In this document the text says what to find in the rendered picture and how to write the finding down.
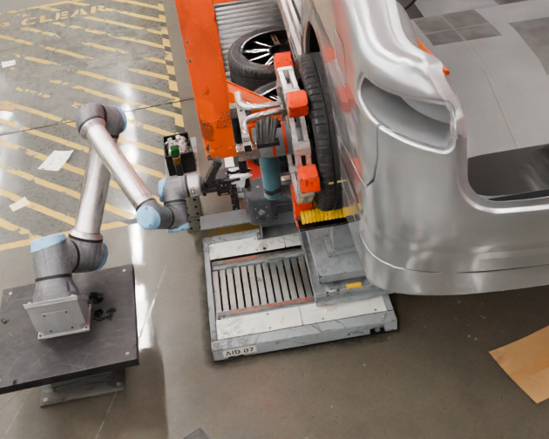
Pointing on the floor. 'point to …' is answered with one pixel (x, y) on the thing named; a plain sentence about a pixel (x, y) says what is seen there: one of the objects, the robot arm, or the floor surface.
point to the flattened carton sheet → (538, 361)
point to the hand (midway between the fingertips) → (248, 171)
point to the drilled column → (194, 212)
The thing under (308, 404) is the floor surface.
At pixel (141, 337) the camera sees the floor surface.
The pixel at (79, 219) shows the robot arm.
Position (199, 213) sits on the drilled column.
